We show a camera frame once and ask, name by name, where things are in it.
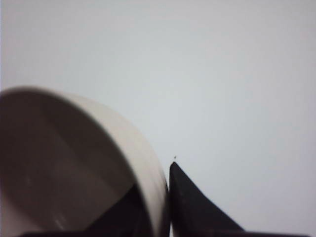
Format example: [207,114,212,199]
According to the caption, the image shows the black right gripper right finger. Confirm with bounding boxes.
[169,161,305,237]

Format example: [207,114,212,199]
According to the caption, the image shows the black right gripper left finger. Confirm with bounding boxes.
[17,184,151,237]

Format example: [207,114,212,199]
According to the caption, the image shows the beige ribbed bowl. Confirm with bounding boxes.
[0,87,170,237]

